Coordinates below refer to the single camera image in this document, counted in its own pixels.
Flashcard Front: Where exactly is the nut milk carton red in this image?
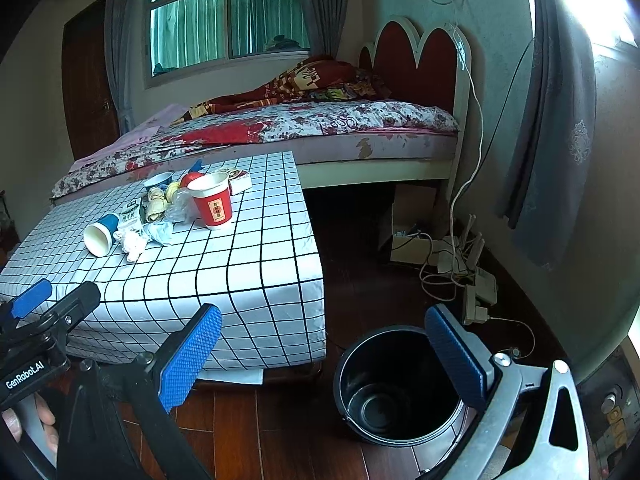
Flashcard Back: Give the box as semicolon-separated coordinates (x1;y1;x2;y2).
215;168;252;196

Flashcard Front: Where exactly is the red heart-shaped headboard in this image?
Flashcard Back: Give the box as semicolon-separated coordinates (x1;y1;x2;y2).
358;15;472;200

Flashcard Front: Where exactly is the cream paper bundle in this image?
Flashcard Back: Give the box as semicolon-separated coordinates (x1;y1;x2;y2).
144;186;168;223

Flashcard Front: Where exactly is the clear plastic bag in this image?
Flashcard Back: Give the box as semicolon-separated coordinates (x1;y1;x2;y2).
164;188;200;223

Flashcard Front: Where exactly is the person's left hand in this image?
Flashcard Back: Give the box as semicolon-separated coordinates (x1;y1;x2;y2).
2;393;58;466

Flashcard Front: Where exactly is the small blue yogurt cup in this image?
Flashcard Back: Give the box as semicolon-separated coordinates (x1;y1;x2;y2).
143;171;174;191

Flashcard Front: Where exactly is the black trash bucket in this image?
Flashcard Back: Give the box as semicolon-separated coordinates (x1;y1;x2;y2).
333;325;466;448

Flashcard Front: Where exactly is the white wifi router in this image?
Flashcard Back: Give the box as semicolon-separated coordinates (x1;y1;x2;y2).
436;214;485;275

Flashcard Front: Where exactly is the red paper cup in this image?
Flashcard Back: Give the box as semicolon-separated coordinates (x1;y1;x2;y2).
188;172;232;230

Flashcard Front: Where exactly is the red plastic bag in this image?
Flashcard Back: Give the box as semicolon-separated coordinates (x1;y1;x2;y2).
180;171;203;188

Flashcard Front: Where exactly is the blue paper cup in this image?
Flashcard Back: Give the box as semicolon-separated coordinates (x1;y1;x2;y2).
82;212;119;258

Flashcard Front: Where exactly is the light blue face mask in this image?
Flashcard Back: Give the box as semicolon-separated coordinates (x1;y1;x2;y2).
142;220;174;246

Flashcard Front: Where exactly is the grey window curtain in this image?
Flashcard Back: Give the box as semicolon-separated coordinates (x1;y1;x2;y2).
302;0;362;64
104;0;134;136

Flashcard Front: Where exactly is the grey right side curtain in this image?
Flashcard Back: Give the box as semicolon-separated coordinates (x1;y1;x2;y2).
498;0;597;270

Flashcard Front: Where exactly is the white charging cable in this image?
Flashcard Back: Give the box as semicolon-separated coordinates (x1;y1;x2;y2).
418;22;486;302

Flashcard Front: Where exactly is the white power strip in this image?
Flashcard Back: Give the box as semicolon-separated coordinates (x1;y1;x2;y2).
463;268;497;325

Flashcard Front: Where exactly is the dark blue cloth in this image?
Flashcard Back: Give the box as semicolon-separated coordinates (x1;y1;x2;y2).
190;159;203;172

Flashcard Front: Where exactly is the white green milk carton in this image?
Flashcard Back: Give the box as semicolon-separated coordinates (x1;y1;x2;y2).
118;197;142;231

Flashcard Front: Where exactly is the white grid tablecloth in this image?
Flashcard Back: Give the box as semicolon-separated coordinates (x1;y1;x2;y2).
1;152;326;370

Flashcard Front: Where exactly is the yellow cloth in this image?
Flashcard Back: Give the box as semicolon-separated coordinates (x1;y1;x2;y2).
165;181;180;203

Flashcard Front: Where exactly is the cardboard box under bed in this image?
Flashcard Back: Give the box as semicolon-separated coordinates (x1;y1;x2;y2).
390;182;449;264

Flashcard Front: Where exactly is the window with green curtain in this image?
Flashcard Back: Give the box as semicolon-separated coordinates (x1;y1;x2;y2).
146;0;310;77

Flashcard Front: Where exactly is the dark wooden door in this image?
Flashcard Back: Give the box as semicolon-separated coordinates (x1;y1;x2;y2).
61;0;119;160

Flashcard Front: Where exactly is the grey left window curtain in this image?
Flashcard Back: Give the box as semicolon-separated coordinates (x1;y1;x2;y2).
104;0;134;136

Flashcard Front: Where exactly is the red patterned blanket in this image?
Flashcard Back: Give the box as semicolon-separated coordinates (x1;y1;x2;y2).
181;55;390;122

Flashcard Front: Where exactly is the pink cloth on bed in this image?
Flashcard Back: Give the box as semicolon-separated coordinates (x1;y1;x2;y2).
70;103;189;171

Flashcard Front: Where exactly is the grey middle window curtain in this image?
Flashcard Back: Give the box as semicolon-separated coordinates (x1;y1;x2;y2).
302;0;362;64

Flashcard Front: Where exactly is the bed with floral sheet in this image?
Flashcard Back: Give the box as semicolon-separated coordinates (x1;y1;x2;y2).
51;100;459;200

